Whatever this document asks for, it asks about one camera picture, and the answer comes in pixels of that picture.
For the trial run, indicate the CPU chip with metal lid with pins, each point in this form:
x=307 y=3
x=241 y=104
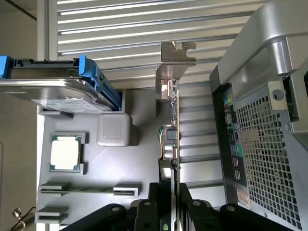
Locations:
x=65 y=152

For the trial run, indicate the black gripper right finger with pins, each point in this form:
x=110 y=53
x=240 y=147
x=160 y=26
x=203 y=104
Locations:
x=195 y=216

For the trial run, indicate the silver hard disk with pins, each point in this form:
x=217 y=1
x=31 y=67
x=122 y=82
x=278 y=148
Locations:
x=60 y=91

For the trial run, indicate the grey plastic parts rack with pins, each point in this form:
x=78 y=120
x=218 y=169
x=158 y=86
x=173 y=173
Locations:
x=113 y=163

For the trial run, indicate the open grey PC case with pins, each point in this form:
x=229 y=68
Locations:
x=264 y=144

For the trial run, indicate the small metal fitting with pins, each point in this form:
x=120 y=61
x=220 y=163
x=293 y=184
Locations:
x=19 y=215

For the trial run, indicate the translucent plastic block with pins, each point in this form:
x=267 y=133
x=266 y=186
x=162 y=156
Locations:
x=113 y=130

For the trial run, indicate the green RAM stick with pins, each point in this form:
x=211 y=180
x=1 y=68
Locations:
x=91 y=189

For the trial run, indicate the blue disk caddy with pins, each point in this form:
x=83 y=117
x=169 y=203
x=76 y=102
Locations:
x=89 y=69

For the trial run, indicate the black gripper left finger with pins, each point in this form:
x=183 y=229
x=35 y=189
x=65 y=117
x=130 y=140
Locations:
x=154 y=211

